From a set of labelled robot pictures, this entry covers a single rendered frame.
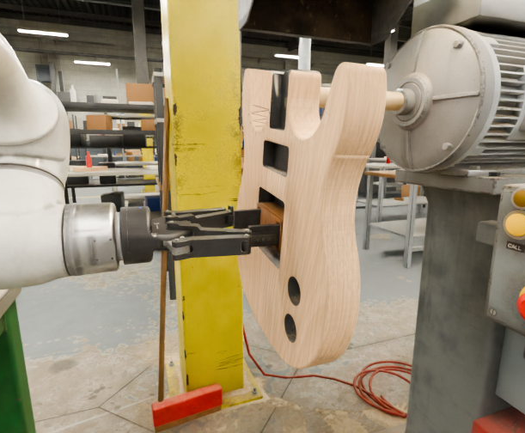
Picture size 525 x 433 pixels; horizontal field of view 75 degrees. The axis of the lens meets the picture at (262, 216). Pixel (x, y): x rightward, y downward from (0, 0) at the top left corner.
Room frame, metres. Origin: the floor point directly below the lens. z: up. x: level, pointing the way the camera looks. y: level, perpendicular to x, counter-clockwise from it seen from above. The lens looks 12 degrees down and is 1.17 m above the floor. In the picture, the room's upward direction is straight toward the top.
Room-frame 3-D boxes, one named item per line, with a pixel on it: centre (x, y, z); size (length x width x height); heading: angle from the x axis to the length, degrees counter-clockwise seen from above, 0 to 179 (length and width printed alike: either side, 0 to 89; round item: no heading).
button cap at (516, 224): (0.44, -0.34, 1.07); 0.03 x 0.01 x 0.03; 20
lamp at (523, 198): (0.44, -0.34, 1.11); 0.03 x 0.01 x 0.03; 20
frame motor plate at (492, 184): (0.74, -0.52, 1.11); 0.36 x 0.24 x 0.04; 110
